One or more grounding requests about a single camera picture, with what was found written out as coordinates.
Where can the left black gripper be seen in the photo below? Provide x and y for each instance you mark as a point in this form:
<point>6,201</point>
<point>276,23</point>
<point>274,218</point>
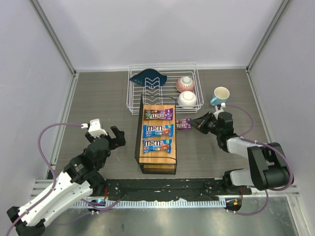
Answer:
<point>113,140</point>

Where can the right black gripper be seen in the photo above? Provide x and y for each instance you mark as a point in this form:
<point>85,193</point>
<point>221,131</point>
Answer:
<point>206,123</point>

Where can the purple brown candy bag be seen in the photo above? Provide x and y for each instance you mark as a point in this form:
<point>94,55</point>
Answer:
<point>183,124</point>

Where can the blue candy bag short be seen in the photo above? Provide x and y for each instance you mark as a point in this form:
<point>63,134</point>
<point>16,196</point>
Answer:
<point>157,145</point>

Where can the blue candy bag long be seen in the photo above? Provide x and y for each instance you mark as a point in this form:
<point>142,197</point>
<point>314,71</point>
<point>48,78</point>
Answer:
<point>158,130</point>

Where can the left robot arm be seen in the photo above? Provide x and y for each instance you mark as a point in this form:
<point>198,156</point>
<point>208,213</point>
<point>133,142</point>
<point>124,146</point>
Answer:
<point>79,179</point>

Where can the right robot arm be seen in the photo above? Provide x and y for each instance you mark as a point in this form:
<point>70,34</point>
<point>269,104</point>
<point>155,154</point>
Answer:
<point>268,166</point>

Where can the white bowl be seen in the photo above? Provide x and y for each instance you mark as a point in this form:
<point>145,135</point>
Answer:
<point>187,100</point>

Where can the light blue mug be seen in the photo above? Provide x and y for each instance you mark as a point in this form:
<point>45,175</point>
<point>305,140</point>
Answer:
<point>221,95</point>

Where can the pink patterned bowl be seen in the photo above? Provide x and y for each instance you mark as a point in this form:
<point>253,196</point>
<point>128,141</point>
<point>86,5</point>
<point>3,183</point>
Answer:
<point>185,83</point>

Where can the dark blue leaf plate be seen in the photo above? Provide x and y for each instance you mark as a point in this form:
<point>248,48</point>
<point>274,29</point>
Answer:
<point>149,78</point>

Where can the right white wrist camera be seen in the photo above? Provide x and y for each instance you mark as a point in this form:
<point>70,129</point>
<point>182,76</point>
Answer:
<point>219,109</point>

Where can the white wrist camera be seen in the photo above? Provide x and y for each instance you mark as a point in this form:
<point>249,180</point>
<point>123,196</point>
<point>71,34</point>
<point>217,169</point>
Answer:
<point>219,109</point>
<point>94,128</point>

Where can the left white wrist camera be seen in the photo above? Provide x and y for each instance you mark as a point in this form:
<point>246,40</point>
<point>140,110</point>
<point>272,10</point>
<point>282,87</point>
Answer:
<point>94,128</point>

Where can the black wire wooden shelf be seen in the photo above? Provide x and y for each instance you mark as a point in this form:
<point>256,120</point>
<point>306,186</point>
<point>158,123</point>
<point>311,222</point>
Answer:
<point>159,162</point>

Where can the white wire dish rack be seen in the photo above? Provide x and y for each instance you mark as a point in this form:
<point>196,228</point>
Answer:
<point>154,93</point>

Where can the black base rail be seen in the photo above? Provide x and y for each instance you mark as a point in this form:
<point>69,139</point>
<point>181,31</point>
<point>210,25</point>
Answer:
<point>167,189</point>

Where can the white cable duct strip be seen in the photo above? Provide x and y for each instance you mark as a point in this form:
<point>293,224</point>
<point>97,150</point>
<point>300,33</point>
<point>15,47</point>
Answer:
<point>181,203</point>

